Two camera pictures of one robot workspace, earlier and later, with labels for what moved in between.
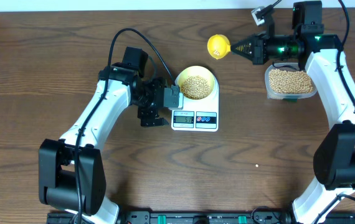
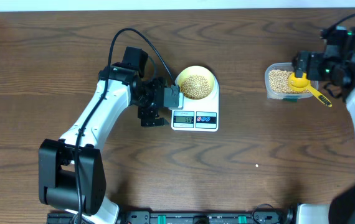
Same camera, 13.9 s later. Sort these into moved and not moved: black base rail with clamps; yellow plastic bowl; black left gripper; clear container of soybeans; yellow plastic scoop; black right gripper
Moved: yellow plastic scoop; black right gripper
Not moved: black base rail with clamps; yellow plastic bowl; black left gripper; clear container of soybeans
